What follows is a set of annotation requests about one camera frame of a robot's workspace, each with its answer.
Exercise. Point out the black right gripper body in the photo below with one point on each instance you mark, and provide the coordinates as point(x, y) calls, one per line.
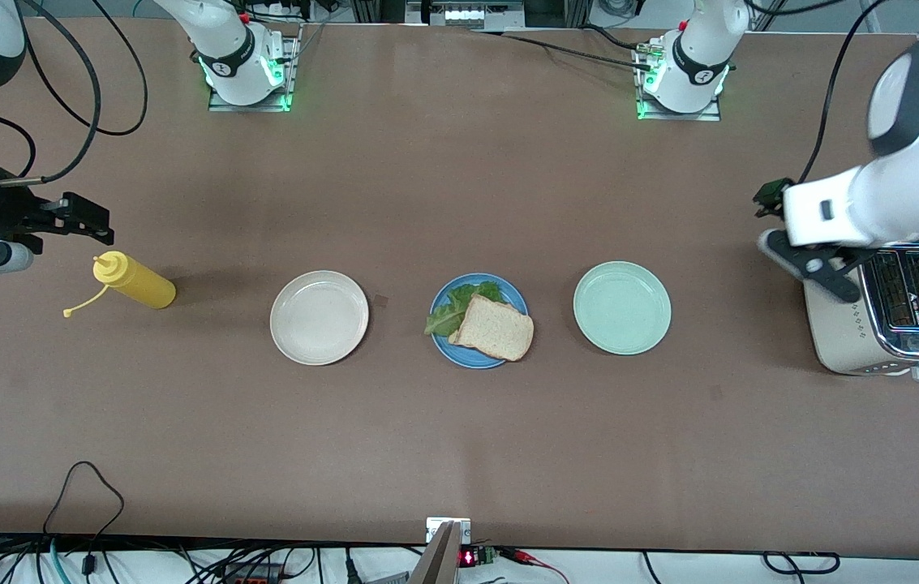
point(2, 212)

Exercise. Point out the yellow mustard squeeze bottle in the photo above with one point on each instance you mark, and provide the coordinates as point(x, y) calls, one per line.
point(139, 284)

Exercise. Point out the toasted bread slice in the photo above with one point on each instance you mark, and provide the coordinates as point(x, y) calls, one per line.
point(496, 328)

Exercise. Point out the green lettuce leaf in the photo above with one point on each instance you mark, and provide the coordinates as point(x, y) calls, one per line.
point(447, 312)

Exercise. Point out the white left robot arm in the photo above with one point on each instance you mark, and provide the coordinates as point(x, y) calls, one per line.
point(913, 186)

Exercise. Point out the light green round plate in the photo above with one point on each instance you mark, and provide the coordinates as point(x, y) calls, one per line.
point(622, 307)

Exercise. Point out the beige round plate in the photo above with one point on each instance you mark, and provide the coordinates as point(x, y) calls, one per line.
point(319, 317)

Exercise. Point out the blue round plate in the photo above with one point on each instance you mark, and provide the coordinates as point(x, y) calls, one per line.
point(447, 349)

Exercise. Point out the cream and chrome toaster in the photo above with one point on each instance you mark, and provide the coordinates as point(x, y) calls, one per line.
point(840, 332)

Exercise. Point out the grey device with light strip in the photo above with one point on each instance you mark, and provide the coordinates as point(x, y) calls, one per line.
point(467, 15)

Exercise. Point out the circuit board with red display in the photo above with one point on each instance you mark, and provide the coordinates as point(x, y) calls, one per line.
point(477, 557)

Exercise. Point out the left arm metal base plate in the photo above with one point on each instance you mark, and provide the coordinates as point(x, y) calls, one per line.
point(710, 116)

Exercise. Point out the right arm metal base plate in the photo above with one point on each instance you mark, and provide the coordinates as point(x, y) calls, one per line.
point(220, 104)

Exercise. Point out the small white bracket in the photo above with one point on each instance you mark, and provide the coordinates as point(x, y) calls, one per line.
point(435, 527)

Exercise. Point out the grey camera pole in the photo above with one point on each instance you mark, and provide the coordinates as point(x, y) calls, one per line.
point(436, 560)

